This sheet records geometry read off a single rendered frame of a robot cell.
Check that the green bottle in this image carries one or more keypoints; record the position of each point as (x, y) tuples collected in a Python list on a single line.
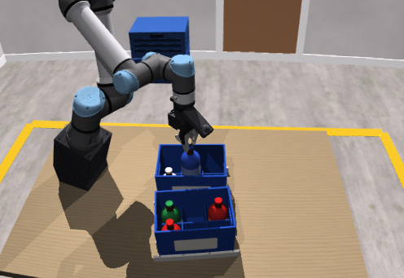
[(170, 211)]

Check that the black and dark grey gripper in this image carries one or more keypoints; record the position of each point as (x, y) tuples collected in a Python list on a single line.
[(179, 122)]

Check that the red bottle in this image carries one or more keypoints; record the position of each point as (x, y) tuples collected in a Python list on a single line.
[(170, 226), (218, 210)]

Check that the blue crate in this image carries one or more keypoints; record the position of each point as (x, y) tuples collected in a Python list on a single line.
[(195, 236), (212, 160)]

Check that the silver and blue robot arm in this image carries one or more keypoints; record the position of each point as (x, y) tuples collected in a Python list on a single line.
[(91, 104)]

